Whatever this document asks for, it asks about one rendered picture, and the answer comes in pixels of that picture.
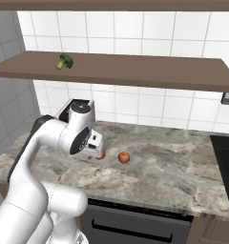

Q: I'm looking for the green broccoli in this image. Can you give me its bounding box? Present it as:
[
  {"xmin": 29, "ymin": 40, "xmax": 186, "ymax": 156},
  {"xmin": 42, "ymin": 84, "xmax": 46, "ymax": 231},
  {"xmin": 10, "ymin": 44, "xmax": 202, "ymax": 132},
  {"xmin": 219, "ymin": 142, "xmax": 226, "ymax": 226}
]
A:
[{"xmin": 55, "ymin": 52, "xmax": 74, "ymax": 71}]

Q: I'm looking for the brown cabinet top board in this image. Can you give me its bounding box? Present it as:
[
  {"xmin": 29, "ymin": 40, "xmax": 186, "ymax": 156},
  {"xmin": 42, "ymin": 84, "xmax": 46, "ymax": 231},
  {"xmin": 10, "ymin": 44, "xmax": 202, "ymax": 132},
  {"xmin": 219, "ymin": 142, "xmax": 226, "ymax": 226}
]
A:
[{"xmin": 0, "ymin": 0, "xmax": 229, "ymax": 12}]

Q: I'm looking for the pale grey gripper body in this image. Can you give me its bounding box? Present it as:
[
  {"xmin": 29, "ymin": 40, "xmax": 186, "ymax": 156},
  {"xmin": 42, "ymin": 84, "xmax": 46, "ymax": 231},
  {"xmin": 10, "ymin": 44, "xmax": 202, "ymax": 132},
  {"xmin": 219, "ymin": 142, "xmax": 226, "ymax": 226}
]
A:
[{"xmin": 86, "ymin": 143, "xmax": 105, "ymax": 160}]

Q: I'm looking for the brown cabinet shelf board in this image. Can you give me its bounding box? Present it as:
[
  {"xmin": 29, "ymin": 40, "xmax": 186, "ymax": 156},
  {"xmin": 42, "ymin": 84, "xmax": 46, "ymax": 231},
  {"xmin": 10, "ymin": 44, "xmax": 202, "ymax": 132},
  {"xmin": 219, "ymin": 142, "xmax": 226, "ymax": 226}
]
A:
[{"xmin": 0, "ymin": 51, "xmax": 229, "ymax": 94}]

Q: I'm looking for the dark grey dishwasher front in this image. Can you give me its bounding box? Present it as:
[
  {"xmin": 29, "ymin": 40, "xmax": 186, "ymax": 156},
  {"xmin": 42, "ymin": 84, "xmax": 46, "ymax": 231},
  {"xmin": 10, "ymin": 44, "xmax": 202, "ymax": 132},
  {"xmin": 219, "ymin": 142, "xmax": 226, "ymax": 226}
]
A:
[{"xmin": 79, "ymin": 198, "xmax": 196, "ymax": 244}]

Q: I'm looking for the red apple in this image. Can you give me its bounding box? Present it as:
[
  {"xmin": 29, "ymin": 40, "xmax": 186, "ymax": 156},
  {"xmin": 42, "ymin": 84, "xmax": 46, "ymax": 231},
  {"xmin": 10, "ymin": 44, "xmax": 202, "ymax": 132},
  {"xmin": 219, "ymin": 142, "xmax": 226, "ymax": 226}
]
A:
[{"xmin": 117, "ymin": 151, "xmax": 132, "ymax": 165}]

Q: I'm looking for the black hob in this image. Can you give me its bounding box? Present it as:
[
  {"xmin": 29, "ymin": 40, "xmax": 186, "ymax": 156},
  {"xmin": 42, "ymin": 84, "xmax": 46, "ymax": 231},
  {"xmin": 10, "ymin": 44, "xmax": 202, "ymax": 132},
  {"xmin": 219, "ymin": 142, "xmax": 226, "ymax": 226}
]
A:
[{"xmin": 209, "ymin": 134, "xmax": 229, "ymax": 203}]

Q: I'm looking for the brown base cabinet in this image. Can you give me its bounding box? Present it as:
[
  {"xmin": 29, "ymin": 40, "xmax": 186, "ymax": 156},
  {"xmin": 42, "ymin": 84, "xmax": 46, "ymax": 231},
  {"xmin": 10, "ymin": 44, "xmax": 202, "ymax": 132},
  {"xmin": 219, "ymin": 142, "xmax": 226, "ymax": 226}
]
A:
[{"xmin": 185, "ymin": 213, "xmax": 229, "ymax": 244}]

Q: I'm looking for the black dishwasher handle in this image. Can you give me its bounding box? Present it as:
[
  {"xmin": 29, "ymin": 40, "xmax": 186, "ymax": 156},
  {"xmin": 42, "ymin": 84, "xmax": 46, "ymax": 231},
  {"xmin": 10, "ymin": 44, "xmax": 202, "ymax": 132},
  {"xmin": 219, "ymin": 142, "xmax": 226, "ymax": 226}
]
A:
[{"xmin": 91, "ymin": 218, "xmax": 174, "ymax": 244}]

